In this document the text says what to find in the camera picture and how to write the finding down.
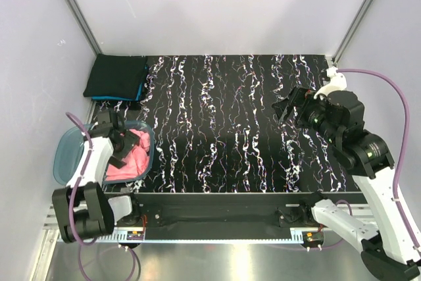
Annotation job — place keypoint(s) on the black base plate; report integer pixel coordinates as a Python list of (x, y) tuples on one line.
[(271, 209)]

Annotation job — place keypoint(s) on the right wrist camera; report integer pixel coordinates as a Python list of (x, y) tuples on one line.
[(336, 82)]

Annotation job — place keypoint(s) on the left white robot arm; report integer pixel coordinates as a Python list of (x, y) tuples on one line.
[(82, 210)]

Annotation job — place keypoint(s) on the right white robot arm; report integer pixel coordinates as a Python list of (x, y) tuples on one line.
[(338, 116)]

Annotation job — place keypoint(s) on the blue plastic bin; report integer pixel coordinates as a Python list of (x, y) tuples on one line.
[(71, 146)]

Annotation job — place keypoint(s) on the folded black t shirt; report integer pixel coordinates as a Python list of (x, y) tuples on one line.
[(118, 76)]

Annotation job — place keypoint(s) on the folded blue t shirt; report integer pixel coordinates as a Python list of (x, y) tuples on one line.
[(114, 98)]

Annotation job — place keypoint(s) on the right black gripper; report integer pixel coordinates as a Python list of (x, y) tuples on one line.
[(299, 97)]

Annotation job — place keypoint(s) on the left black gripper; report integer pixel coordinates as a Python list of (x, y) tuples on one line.
[(129, 139)]

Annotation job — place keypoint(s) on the aluminium frame rail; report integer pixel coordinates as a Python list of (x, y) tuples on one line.
[(214, 233)]

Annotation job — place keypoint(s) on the pink t shirt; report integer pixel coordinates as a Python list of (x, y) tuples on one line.
[(137, 161)]

